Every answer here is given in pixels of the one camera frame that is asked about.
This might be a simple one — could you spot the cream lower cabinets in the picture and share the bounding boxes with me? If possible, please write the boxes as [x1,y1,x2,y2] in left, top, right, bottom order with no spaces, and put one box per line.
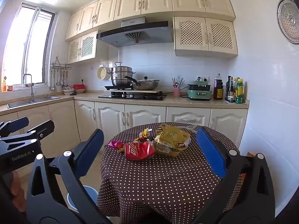
[0,99,248,168]

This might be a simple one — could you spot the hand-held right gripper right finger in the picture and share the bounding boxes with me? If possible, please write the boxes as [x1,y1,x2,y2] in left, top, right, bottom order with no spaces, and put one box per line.
[187,128,276,224]

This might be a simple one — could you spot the row of hanging utensils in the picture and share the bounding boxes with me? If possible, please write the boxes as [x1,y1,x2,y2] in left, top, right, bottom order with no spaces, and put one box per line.
[50,68,70,91]

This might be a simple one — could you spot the small labelled sauce bottle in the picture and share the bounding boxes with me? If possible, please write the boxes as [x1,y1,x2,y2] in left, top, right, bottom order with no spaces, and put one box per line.
[228,77,235,103]

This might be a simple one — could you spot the cream colander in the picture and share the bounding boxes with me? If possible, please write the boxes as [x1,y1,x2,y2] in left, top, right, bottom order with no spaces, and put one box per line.
[97,66,111,80]

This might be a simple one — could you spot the steel wok with lid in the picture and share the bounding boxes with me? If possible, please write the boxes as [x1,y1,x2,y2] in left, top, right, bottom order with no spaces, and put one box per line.
[124,76,160,91]

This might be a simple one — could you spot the beige stone countertop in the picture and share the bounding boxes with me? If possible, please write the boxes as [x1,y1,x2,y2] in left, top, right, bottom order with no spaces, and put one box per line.
[0,92,250,116]

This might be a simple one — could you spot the metal faucet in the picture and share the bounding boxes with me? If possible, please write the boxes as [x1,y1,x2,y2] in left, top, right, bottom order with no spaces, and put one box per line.
[23,74,35,102]

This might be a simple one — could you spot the steel sink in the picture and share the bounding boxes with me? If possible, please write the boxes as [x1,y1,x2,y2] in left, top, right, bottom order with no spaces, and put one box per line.
[7,95,61,109]

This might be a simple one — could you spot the red snack packet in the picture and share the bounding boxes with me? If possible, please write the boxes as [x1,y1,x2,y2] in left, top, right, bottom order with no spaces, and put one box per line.
[124,141,156,161]

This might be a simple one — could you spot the person's left hand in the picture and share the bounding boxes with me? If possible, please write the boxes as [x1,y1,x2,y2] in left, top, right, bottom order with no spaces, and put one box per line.
[11,170,26,213]

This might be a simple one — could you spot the metal utensil rack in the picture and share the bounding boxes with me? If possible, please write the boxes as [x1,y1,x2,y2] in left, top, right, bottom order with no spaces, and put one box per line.
[51,56,72,70]

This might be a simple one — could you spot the magenta candy wrapper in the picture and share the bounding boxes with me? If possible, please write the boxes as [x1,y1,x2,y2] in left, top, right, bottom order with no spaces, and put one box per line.
[108,141,125,152]

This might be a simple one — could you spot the large dark vinegar bottle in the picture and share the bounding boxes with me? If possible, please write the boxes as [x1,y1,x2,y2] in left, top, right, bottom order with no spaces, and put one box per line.
[213,73,224,100]

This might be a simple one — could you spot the wide lattice door cabinet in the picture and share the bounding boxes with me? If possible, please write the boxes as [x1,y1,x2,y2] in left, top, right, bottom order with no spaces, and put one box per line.
[173,16,238,57]

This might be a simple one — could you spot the black gas stove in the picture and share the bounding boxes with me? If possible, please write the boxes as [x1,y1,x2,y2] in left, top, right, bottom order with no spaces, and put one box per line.
[98,91,167,101]

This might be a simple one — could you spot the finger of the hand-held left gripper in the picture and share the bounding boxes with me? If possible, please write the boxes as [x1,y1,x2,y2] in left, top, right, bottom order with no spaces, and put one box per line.
[0,120,55,151]
[0,117,30,138]

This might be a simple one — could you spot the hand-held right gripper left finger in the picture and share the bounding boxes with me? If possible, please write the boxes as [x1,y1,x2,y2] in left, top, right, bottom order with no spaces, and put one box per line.
[25,128,112,224]

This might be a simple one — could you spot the round metal steamer plate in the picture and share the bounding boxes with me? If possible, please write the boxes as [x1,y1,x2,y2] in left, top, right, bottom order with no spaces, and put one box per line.
[277,0,299,44]

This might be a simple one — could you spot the steel steamer pot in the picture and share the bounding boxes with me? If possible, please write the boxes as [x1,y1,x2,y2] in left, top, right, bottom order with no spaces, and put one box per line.
[108,62,136,87]

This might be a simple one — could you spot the small clear yellow wrapper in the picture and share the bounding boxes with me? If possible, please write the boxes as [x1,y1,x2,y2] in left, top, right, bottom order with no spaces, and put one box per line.
[139,128,152,143]

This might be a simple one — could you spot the green electric grill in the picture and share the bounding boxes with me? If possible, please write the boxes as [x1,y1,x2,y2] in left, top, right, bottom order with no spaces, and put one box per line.
[187,79,213,101]

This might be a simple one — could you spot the green yellow bottle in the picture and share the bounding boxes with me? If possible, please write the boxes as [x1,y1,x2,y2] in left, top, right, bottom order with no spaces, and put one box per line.
[235,78,244,104]

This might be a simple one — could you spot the cream upper cabinet row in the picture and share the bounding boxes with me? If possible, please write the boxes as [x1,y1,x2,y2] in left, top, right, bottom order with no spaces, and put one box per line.
[65,0,235,41]

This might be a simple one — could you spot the gold snack bag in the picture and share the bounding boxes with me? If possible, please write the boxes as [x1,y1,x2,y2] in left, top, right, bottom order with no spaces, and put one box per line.
[154,123,192,157]

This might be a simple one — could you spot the dark soy sauce bottle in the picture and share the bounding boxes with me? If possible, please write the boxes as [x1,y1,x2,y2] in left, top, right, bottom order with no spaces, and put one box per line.
[225,75,232,101]

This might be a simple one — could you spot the round polka-dot covered table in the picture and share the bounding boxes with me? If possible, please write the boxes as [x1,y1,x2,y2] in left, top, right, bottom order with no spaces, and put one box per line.
[97,122,243,224]

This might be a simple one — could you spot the blue-grey trash bin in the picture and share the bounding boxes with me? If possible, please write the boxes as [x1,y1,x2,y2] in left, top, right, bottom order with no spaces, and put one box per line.
[67,185,100,211]

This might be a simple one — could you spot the small lattice door cabinet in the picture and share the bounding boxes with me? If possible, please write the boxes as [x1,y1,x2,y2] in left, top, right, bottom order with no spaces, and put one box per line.
[67,30,109,64]

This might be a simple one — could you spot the grey range hood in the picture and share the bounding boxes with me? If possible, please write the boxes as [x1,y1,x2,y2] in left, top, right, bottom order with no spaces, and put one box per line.
[96,17,174,48]

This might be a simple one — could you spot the sliding window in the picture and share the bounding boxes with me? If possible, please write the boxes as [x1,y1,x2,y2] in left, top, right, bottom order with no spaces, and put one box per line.
[0,2,56,92]

